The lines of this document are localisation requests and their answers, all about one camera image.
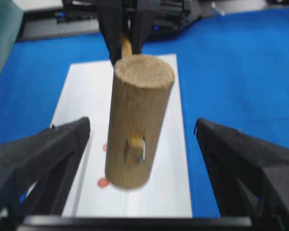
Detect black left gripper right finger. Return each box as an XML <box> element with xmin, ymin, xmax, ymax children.
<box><xmin>194</xmin><ymin>118</ymin><xmax>289</xmax><ymax>231</ymax></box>

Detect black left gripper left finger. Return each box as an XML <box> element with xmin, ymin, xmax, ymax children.
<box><xmin>0</xmin><ymin>117</ymin><xmax>90</xmax><ymax>230</ymax></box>

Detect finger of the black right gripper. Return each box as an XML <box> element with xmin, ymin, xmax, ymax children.
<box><xmin>131</xmin><ymin>0</ymin><xmax>159</xmax><ymax>54</ymax></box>
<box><xmin>97</xmin><ymin>0</ymin><xmax>122</xmax><ymax>65</ymax></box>

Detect wooden mallet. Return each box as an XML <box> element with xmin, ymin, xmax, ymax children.
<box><xmin>105</xmin><ymin>36</ymin><xmax>174</xmax><ymax>190</ymax></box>

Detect large white foam board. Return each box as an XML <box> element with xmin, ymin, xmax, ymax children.
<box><xmin>52</xmin><ymin>61</ymin><xmax>192</xmax><ymax>218</ymax></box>

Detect blue table mat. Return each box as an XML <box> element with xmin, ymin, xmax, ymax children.
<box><xmin>0</xmin><ymin>8</ymin><xmax>289</xmax><ymax>217</ymax></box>

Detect black aluminium frame rail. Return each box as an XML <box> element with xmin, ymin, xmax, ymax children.
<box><xmin>16</xmin><ymin>7</ymin><xmax>99</xmax><ymax>42</ymax></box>

